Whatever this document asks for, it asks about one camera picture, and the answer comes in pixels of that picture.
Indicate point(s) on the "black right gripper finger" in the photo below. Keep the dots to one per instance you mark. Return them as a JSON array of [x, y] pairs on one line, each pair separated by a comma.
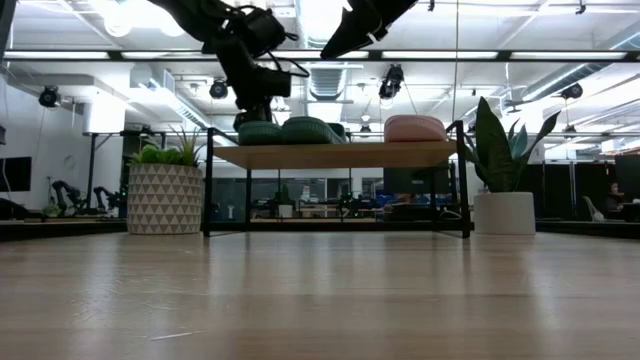
[[357, 32]]

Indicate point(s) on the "green rubber slide sandal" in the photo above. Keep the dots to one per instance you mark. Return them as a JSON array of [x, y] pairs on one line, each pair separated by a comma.
[[260, 135], [305, 131]]

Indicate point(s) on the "pink rubber slide sandal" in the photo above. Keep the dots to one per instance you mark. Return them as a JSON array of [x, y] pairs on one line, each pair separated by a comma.
[[415, 129]]

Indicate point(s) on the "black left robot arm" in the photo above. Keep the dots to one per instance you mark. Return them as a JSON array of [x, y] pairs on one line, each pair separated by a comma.
[[210, 17]]

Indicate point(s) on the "background black robot arm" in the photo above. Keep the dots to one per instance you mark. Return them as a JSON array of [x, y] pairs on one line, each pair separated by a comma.
[[72, 192], [107, 197]]

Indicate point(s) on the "wooden shelf with black legs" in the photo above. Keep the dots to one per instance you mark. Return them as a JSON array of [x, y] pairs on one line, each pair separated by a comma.
[[340, 155]]

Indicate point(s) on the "black ceiling spotlight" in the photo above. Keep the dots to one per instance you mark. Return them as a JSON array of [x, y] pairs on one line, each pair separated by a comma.
[[218, 89], [572, 91], [392, 82], [48, 96]]

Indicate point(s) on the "green plant in patterned pot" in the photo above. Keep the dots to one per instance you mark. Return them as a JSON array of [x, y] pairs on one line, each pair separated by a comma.
[[165, 200]]

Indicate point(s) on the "snake plant in white pot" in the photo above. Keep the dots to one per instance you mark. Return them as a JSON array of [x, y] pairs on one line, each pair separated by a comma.
[[505, 215]]

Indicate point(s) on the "white chair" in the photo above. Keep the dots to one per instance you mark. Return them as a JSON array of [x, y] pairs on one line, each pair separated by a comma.
[[595, 212]]

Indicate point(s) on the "person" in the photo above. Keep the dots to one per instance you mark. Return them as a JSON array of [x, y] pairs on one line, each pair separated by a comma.
[[614, 200]]

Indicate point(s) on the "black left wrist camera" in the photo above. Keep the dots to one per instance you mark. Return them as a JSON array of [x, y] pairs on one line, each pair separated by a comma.
[[275, 82]]

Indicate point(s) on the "black wall monitor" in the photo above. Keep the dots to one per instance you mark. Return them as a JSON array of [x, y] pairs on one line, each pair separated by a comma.
[[15, 175]]

